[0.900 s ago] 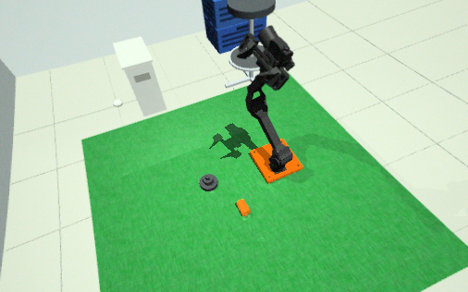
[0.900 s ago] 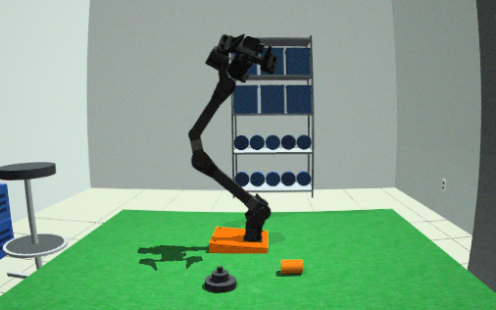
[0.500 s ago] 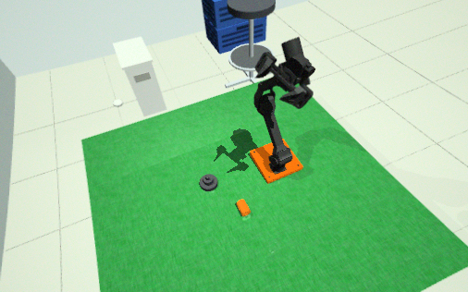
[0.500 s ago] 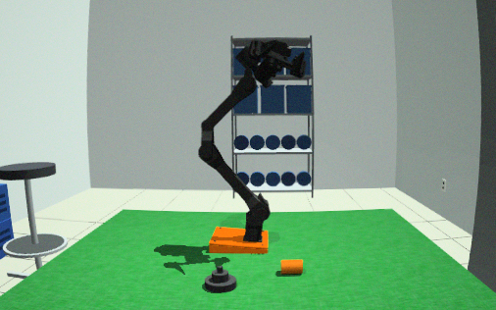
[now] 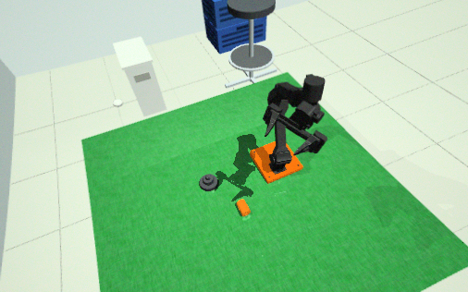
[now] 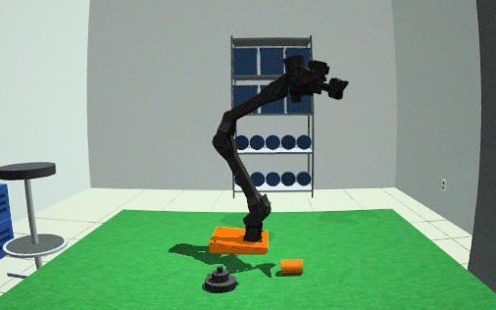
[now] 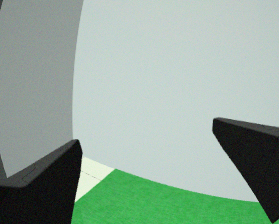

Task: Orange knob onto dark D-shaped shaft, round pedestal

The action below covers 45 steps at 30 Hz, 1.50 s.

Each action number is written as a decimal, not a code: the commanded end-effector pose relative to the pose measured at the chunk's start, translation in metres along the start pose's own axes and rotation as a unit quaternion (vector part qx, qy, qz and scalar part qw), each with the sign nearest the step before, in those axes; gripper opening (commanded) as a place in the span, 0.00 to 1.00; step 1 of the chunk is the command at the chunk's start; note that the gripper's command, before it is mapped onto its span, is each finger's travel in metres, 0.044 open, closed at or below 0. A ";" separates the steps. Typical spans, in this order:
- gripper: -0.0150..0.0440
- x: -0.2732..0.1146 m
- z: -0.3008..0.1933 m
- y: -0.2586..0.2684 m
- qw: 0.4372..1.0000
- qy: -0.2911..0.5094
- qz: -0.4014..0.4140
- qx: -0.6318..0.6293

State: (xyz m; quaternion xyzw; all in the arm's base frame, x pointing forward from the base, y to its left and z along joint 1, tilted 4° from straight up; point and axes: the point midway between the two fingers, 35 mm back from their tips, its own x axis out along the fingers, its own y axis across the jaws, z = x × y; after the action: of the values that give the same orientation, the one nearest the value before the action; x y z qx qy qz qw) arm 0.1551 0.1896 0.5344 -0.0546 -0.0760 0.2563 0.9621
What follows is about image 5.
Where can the orange knob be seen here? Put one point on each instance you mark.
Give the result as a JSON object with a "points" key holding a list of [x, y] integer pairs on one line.
{"points": [[242, 205]]}

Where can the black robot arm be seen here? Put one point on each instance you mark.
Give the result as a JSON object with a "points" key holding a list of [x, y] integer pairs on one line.
{"points": [[307, 109]]}

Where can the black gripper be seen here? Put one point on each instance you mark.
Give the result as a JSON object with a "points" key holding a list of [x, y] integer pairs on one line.
{"points": [[313, 143]]}

